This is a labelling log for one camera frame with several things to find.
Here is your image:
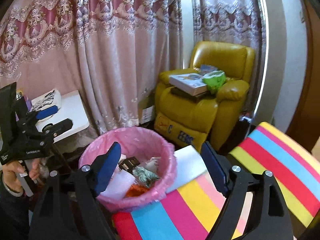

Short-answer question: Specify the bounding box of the black cardboard box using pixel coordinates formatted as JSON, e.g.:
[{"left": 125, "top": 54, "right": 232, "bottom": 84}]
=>
[{"left": 118, "top": 157, "right": 140, "bottom": 173}]

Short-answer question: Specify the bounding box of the green wrapper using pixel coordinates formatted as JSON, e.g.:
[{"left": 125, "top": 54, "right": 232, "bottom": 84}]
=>
[{"left": 132, "top": 166, "right": 160, "bottom": 189}]

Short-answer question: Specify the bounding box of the white foam block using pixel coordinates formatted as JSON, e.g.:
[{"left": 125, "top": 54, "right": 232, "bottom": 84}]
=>
[{"left": 100, "top": 170, "right": 136, "bottom": 200}]

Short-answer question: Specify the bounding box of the pink foam net orange core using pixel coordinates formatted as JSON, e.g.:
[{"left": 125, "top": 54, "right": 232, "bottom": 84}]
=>
[{"left": 125, "top": 184, "right": 150, "bottom": 197}]

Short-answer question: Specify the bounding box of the white paper cup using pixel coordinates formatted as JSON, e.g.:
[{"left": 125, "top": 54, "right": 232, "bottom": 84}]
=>
[{"left": 141, "top": 157, "right": 161, "bottom": 174}]

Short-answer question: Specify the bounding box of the pink lined trash bin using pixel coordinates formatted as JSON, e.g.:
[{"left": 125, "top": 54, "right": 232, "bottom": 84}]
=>
[{"left": 79, "top": 127, "right": 177, "bottom": 213}]

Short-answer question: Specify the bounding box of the person's left hand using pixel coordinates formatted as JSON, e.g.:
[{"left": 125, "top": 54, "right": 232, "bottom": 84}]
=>
[{"left": 2, "top": 157, "right": 42, "bottom": 194}]

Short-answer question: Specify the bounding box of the black tape roll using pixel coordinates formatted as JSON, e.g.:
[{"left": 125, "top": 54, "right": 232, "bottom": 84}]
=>
[{"left": 42, "top": 123, "right": 53, "bottom": 133}]

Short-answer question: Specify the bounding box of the white printed pouch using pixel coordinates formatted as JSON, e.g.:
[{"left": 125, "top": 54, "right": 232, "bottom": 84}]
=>
[{"left": 31, "top": 88, "right": 62, "bottom": 121}]

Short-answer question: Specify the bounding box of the white side table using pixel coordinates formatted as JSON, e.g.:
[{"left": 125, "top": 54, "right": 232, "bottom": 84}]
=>
[{"left": 36, "top": 90, "right": 89, "bottom": 142}]

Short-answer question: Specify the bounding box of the yellow leather armchair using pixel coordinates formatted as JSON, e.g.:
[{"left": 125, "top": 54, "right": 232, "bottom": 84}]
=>
[{"left": 154, "top": 41, "right": 255, "bottom": 151}]

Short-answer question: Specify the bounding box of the striped colourful tablecloth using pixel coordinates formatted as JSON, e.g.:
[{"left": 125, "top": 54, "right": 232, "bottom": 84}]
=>
[{"left": 112, "top": 122, "right": 319, "bottom": 239}]

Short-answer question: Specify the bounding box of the green snack bag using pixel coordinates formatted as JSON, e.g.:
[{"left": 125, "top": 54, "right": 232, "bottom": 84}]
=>
[{"left": 202, "top": 70, "right": 226, "bottom": 94}]

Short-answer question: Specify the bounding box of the white book box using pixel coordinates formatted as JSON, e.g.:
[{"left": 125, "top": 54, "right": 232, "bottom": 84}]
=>
[{"left": 169, "top": 73, "right": 207, "bottom": 96}]

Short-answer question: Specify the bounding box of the pink embroidered curtain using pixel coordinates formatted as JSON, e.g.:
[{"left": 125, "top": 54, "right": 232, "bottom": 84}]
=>
[{"left": 1, "top": 0, "right": 182, "bottom": 133}]

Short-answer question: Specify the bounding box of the grey embroidered curtain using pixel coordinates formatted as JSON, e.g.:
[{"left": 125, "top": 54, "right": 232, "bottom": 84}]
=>
[{"left": 192, "top": 0, "right": 267, "bottom": 68}]

